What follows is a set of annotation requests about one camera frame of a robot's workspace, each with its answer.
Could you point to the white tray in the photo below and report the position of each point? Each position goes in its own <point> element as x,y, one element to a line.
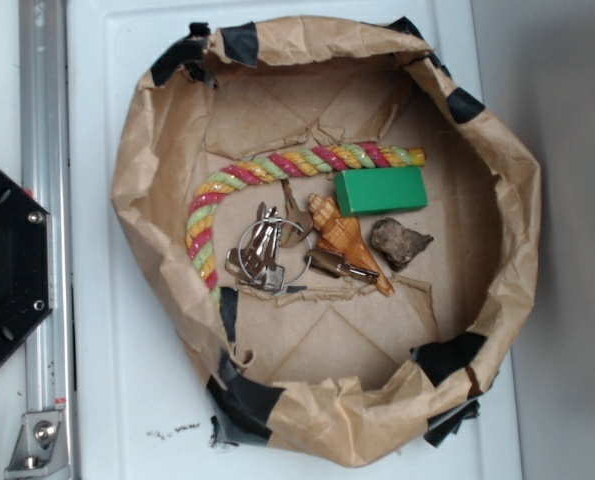
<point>143,411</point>

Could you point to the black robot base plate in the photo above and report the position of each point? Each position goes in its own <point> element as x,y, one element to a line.
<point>25,298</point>

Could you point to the silver key bunch on ring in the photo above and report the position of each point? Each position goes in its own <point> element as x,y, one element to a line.
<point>254,262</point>

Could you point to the grey brown rock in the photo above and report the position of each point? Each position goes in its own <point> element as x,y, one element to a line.
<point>397,244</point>

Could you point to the green rectangular block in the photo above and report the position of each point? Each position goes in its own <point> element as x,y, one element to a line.
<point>364,192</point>

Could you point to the brown paper bag bowl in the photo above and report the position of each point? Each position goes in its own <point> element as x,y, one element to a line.
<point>331,368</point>

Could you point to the single key with brown head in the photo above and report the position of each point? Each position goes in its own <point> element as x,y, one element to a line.
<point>334,265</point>

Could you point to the aluminium extrusion rail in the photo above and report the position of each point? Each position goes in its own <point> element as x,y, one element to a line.
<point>50,349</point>

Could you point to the metal corner bracket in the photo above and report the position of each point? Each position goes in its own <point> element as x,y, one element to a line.
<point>41,449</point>

